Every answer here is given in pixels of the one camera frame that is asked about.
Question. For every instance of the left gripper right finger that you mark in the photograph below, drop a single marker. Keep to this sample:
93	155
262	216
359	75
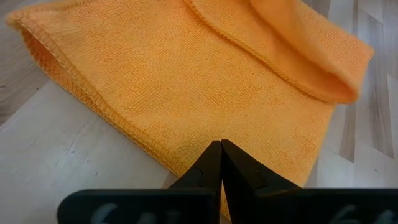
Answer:
264	205

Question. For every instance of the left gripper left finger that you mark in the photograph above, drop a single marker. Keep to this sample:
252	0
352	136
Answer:
186	205

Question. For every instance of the orange microfiber towel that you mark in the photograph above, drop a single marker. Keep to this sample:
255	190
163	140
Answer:
186	77

